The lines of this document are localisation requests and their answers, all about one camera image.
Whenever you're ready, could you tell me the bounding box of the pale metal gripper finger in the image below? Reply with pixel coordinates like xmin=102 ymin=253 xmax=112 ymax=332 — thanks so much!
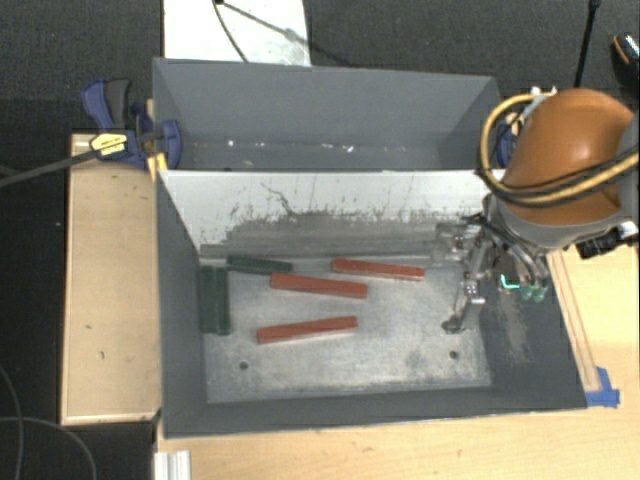
xmin=433 ymin=221 xmax=472 ymax=266
xmin=440 ymin=281 xmax=488 ymax=335

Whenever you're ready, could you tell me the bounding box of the red-brown flat block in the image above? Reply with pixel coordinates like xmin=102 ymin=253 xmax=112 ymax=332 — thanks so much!
xmin=269 ymin=272 xmax=370 ymax=301
xmin=330 ymin=258 xmax=427 ymax=283
xmin=255 ymin=315 xmax=360 ymax=346

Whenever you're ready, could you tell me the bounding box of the grey metal bin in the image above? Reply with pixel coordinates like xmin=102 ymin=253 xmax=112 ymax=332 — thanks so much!
xmin=149 ymin=56 xmax=589 ymax=440

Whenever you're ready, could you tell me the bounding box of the dark green flat block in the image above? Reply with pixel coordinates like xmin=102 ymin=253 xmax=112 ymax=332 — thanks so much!
xmin=225 ymin=253 xmax=295 ymax=276
xmin=199 ymin=265 xmax=219 ymax=335
xmin=214 ymin=267 xmax=233 ymax=337

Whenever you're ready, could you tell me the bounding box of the black cylinder on white bracket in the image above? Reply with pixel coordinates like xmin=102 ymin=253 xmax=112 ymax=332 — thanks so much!
xmin=574 ymin=220 xmax=640 ymax=260

